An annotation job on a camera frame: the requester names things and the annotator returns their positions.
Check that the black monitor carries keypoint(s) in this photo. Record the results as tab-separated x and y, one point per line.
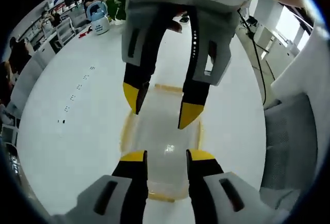
69	1

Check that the white low cabinet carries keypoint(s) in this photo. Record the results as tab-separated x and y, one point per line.
45	47

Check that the small black device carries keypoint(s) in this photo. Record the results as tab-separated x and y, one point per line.
251	21
185	18

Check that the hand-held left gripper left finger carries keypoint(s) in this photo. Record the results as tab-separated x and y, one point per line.
131	182

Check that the pale grey chair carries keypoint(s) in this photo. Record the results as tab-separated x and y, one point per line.
28	84

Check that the grey mesh chair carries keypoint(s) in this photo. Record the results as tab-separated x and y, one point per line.
291	144

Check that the white mesh chair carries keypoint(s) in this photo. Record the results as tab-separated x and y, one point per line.
78	18
65	31

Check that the small red tool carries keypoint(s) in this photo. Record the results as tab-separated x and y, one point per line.
83	33

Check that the clear tray with yellow tape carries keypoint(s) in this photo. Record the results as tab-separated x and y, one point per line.
167	136

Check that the white and blue jug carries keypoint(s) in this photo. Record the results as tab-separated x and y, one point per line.
98	18

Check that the green potted plant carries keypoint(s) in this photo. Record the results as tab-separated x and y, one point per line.
117	7

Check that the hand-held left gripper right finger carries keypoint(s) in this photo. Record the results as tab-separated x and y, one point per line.
206	182

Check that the person's right hand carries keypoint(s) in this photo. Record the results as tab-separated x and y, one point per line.
175	26

